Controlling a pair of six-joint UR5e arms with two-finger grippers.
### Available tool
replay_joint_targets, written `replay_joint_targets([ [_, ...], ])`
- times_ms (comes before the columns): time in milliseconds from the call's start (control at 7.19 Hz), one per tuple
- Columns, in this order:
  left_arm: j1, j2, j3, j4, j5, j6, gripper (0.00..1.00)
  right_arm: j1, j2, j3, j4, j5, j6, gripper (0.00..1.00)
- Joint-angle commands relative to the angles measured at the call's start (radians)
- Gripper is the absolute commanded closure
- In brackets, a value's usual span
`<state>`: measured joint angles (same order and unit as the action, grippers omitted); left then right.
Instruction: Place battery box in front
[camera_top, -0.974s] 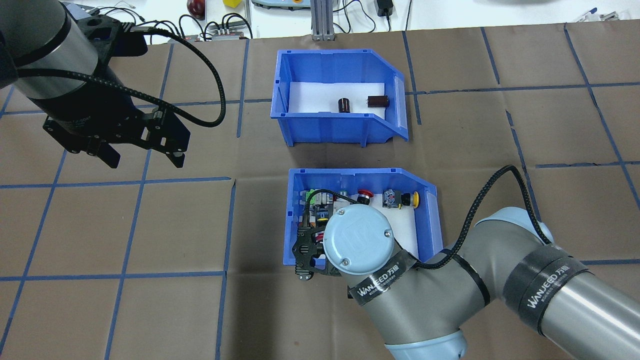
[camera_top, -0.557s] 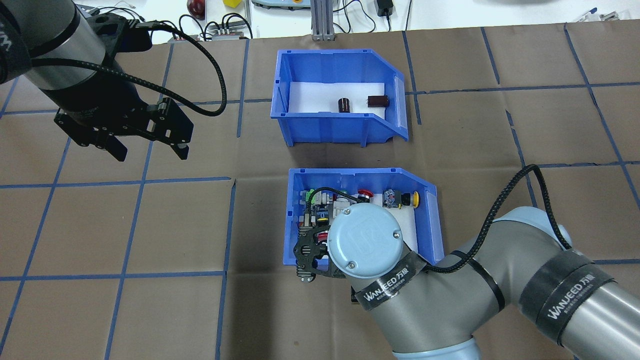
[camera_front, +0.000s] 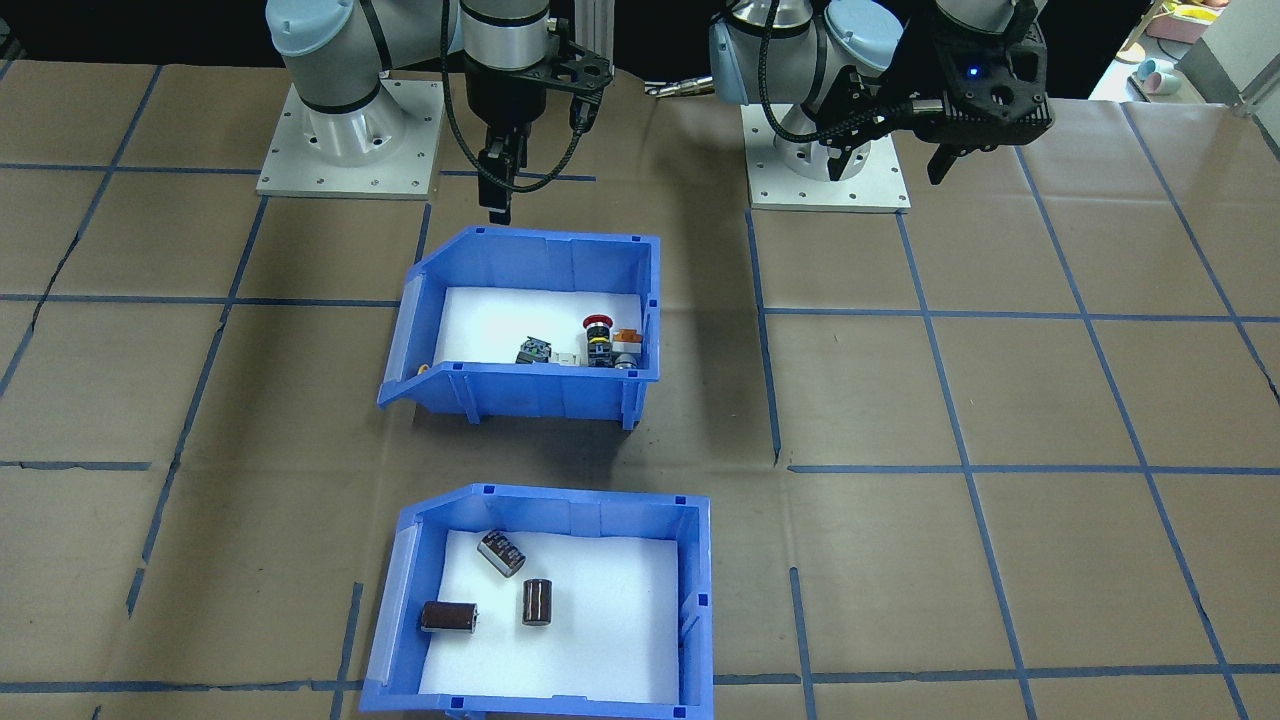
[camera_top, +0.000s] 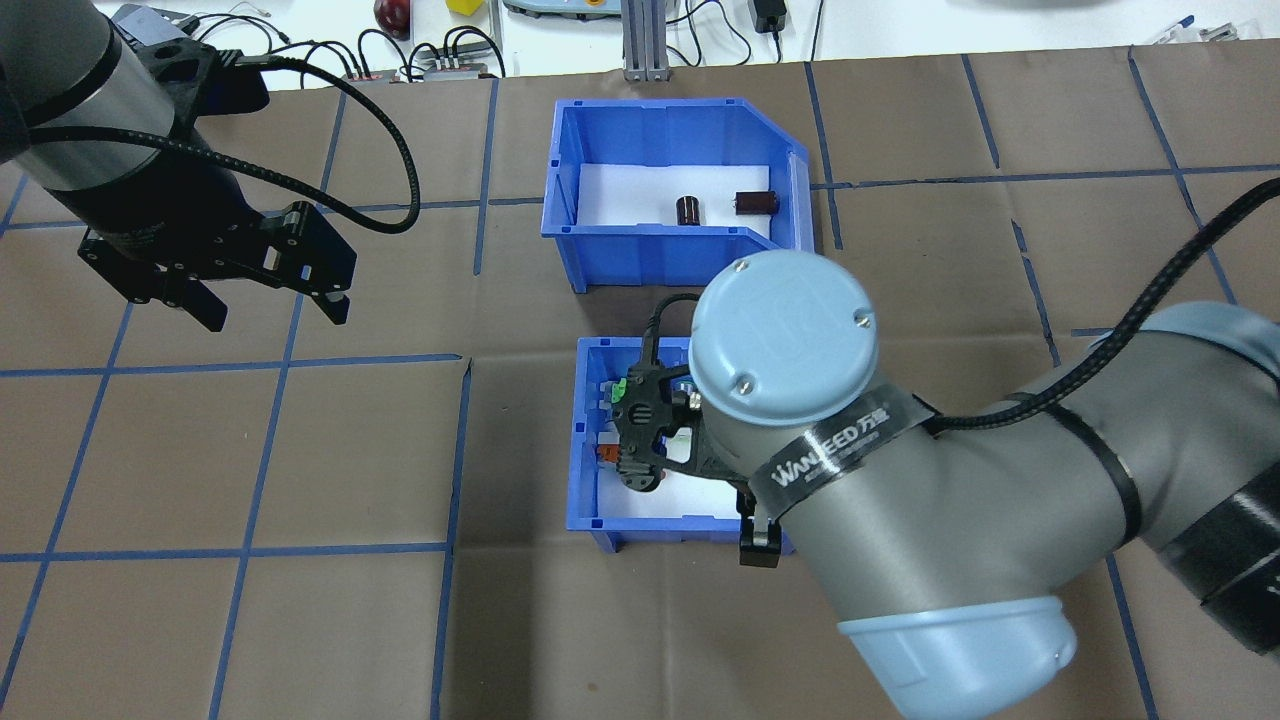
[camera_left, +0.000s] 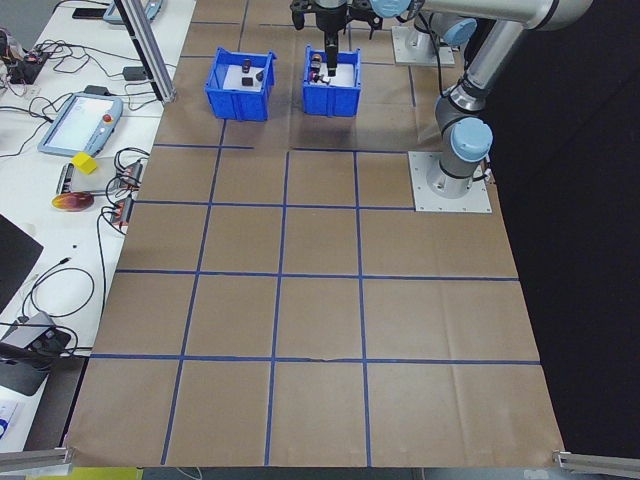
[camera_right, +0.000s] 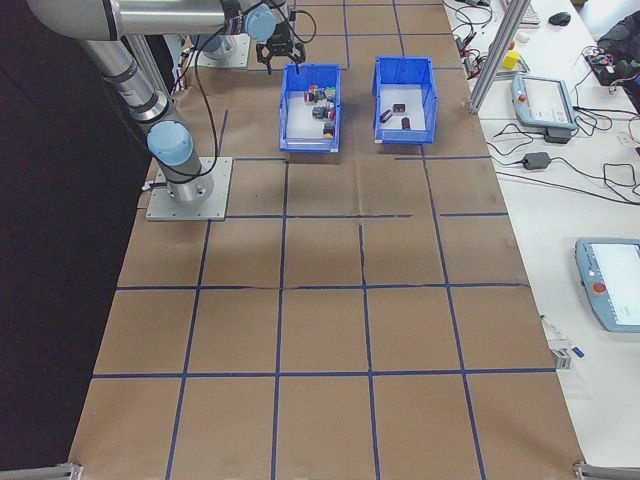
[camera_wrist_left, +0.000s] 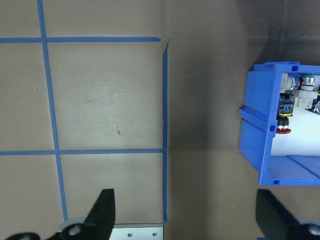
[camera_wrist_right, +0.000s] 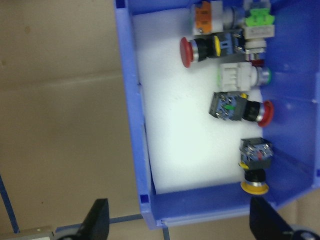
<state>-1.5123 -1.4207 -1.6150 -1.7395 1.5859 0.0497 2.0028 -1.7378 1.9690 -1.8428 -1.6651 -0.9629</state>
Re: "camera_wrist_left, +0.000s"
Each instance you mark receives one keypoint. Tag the red mushroom button switch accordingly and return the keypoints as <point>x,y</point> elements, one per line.
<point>283,112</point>

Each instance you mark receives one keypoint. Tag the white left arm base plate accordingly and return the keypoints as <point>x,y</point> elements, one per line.
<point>137,232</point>

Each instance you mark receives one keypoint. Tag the blue bin with button switches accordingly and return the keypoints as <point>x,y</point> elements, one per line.
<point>257,125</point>

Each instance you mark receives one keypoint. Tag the white switch with green end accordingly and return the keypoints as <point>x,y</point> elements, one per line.
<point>305,98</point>

